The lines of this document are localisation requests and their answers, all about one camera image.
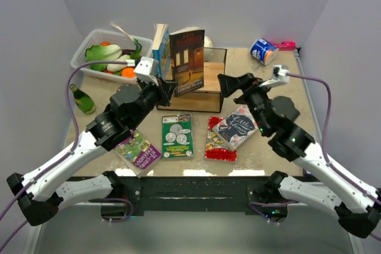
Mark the orange toy fruit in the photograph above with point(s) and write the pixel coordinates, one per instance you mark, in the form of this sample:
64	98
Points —
128	73

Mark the purple 117-storey treehouse book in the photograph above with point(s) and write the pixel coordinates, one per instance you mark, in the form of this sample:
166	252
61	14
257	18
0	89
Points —
138	153

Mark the white cartoon mug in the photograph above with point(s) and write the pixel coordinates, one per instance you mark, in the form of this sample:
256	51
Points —
208	45

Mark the white toy radish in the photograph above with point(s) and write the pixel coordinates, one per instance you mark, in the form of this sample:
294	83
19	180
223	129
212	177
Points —
118	63

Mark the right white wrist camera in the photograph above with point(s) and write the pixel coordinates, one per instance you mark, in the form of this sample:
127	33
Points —
279	77

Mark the white plastic basket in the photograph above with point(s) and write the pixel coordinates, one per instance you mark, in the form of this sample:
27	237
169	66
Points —
134	46

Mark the green glass bottle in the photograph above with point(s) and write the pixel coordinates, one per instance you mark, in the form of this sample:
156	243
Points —
83	101

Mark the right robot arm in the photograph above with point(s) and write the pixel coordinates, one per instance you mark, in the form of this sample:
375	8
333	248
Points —
354	203

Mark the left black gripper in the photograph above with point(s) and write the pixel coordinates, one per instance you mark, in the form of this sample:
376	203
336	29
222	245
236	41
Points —
166	89

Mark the orange toy carrot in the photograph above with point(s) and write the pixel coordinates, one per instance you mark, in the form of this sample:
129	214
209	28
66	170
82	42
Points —
105	43

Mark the Little Women book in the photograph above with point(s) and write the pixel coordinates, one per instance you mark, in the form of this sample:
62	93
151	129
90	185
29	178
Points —
236	128

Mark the dark Edward Tulane book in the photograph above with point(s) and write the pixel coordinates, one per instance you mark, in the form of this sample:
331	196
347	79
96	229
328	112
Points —
187	56

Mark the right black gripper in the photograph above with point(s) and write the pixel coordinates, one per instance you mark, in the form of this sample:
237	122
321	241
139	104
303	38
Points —
247	83

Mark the toy cabbage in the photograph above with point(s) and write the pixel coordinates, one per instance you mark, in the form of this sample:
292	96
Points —
98	53

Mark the green coin book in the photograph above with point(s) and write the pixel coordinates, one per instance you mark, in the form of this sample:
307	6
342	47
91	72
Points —
177	139

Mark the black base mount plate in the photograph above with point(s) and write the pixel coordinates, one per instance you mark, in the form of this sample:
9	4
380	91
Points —
196	194

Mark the blue 26-storey treehouse book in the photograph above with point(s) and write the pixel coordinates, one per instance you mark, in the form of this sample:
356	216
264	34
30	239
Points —
161	49

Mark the wood and wire shelf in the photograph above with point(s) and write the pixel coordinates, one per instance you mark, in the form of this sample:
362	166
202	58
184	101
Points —
208	98

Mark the red patterned book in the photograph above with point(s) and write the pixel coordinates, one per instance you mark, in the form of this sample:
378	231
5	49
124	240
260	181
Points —
215	148

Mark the pink stapler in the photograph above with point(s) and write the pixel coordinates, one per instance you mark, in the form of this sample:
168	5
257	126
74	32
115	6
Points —
285	46

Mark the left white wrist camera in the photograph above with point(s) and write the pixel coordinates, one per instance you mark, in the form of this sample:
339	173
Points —
145	69

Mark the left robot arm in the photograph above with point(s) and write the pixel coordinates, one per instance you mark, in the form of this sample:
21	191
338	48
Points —
45	191

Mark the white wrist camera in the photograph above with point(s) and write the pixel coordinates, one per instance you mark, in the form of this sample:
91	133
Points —
279	77
145	69

